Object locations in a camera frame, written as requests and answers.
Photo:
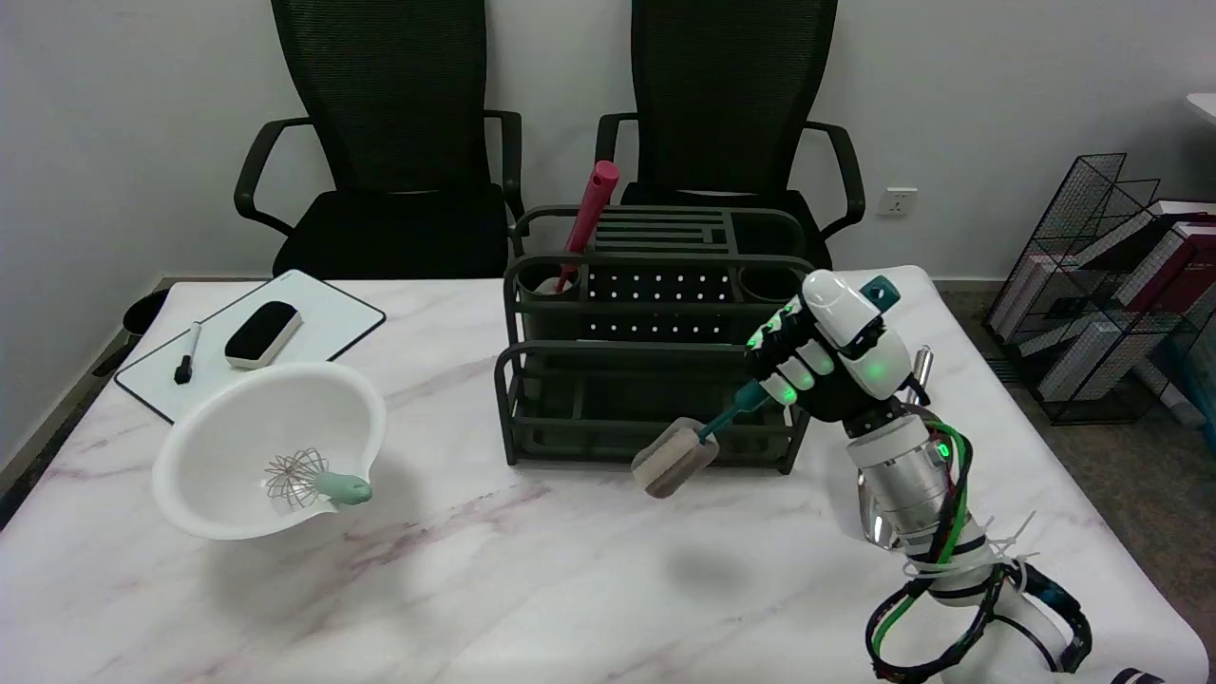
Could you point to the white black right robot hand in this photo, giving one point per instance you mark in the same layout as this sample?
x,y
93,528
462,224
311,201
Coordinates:
x,y
844,334

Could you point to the white mixing bowl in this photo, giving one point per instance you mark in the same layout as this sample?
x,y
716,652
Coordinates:
x,y
271,449

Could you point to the black whiteboard eraser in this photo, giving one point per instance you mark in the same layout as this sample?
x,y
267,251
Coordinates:
x,y
262,333

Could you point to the dark green kitchen storage rack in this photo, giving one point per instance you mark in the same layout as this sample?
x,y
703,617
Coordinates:
x,y
655,332

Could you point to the black mesh office chair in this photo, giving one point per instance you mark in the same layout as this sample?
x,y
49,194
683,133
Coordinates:
x,y
389,142
731,114

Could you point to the small white whiteboard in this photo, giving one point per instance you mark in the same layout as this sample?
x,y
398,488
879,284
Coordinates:
x,y
313,328

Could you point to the black round base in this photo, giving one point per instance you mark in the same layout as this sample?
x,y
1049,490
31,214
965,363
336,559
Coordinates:
x,y
142,313

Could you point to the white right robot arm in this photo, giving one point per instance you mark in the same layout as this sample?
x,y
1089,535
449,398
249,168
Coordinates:
x,y
917,494

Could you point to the black marker pen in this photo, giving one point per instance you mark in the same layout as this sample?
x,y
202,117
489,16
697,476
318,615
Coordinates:
x,y
187,352

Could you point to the red silicone utensil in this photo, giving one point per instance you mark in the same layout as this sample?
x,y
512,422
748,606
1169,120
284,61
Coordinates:
x,y
584,223

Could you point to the white wall power outlet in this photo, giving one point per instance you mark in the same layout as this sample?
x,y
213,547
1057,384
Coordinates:
x,y
896,201

